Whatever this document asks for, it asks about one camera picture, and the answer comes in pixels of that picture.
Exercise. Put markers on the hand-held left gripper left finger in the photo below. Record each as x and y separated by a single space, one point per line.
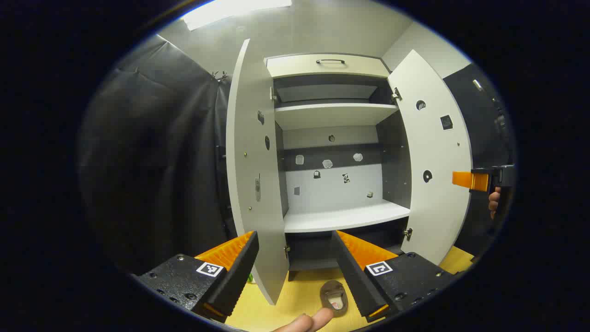
239 276

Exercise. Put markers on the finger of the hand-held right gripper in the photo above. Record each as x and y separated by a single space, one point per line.
479 182

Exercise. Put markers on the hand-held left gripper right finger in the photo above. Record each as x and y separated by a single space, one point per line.
357 281

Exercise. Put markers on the brown fuzzy shoe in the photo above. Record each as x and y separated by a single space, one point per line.
334 295

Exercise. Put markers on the white and grey shoe cabinet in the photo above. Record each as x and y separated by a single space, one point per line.
332 115

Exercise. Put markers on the white cabinet drawer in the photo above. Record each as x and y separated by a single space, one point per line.
327 68

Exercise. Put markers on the black backdrop cloth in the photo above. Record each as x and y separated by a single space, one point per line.
156 161

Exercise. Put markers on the ceiling light panel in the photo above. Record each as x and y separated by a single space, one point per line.
230 11

